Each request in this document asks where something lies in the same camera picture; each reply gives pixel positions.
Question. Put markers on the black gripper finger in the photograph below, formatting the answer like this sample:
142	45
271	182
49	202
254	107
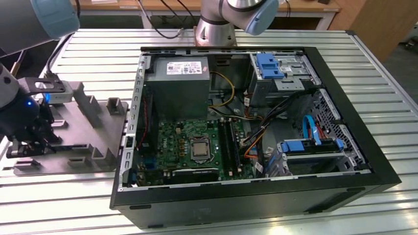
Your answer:
29	147

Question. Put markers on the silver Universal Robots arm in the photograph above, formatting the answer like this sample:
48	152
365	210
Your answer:
32	22

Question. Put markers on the grey parts rack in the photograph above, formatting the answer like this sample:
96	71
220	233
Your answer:
84	137

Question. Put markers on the green motherboard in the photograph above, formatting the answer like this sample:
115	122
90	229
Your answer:
170	137

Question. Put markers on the grey power supply unit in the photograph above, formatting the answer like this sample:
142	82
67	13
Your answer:
176	98

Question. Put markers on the silver CPU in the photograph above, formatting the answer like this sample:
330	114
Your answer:
199	149

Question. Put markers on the black graphics card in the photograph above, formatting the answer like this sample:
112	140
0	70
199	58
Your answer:
195	175

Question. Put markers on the CPU socket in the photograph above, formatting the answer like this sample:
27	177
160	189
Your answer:
199	138

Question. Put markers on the wooden desk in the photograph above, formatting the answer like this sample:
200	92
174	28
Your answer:
107	6

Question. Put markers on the black PC case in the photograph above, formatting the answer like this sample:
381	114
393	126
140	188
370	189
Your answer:
228	203

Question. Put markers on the blue drive bay latch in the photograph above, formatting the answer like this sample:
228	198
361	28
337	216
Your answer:
268	66

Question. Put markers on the hard disk in blue carrier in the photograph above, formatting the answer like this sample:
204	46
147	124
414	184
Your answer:
294	147

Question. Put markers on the metal drive cage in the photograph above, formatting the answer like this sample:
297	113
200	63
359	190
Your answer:
287	84

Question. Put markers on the metal disk bay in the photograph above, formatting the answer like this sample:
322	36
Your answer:
313	155

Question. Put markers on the wooden cabinet panel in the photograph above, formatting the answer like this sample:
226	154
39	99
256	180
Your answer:
375	24

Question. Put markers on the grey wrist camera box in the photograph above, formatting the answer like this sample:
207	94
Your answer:
59	96

